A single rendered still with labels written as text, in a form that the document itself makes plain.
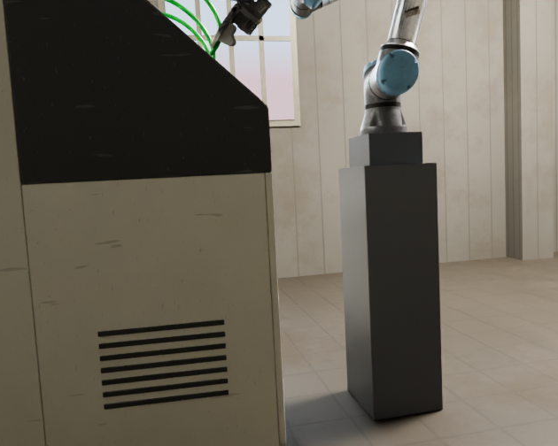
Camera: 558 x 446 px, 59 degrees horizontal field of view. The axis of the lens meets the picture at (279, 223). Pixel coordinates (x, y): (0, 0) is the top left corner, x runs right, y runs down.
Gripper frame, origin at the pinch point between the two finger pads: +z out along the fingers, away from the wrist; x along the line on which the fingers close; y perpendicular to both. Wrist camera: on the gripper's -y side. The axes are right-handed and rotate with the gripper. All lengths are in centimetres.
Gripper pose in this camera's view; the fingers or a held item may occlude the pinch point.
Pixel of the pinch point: (213, 42)
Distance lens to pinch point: 161.2
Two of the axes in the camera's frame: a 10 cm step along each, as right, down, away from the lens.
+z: -6.4, 7.2, 2.7
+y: 7.7, 6.2, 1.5
